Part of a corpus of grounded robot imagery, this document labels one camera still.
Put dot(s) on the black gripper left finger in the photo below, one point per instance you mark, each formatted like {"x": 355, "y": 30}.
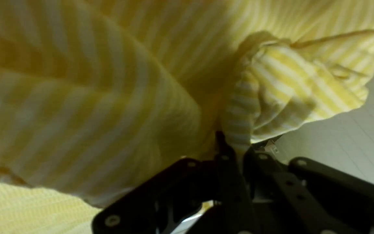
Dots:
{"x": 182, "y": 195}

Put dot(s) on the white fitted mattress sheet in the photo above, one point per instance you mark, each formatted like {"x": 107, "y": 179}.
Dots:
{"x": 360, "y": 138}

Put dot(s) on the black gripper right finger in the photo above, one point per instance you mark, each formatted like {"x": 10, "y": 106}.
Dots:
{"x": 317, "y": 199}

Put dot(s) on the yellow striped bed sheet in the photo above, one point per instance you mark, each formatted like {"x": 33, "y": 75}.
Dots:
{"x": 110, "y": 86}

